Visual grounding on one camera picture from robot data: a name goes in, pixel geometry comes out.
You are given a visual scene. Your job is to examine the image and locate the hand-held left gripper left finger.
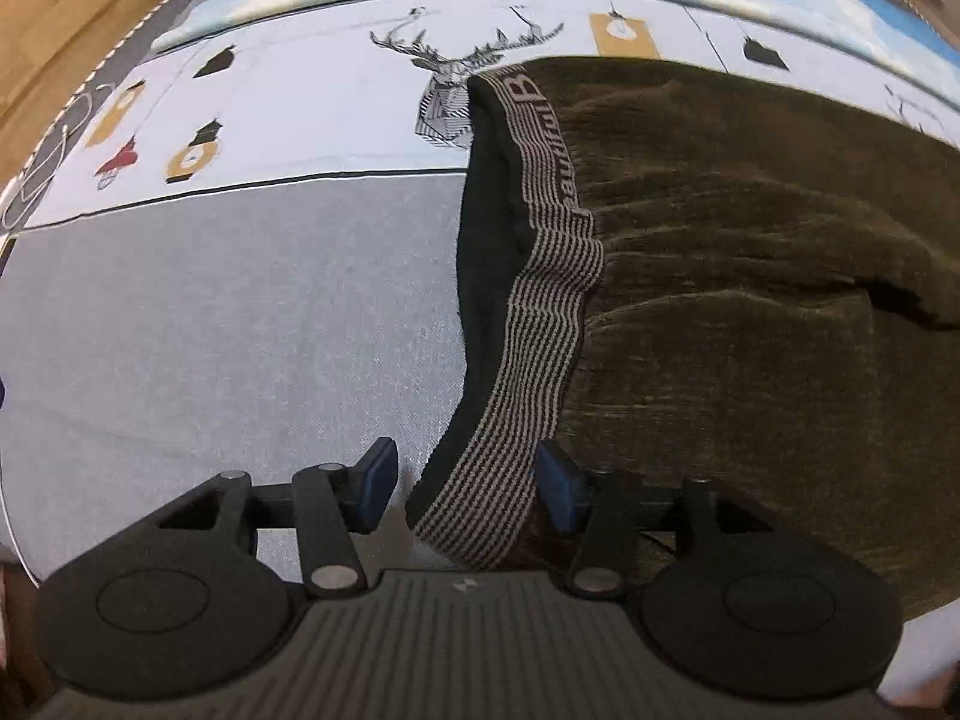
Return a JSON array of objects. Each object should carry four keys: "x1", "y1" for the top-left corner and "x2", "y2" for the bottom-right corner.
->
[{"x1": 154, "y1": 437, "x2": 399, "y2": 602}]

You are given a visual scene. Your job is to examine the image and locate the olive pants with striped waistband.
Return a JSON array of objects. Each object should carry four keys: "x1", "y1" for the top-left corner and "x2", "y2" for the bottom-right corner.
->
[{"x1": 405, "y1": 56, "x2": 960, "y2": 620}]

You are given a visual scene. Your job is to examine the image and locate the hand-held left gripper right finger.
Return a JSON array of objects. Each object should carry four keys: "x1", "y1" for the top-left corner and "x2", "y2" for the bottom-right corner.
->
[{"x1": 535, "y1": 440, "x2": 781, "y2": 602}]

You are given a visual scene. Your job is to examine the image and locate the printed bed sheet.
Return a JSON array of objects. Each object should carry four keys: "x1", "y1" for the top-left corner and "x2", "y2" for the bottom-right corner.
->
[{"x1": 0, "y1": 0, "x2": 960, "y2": 698}]

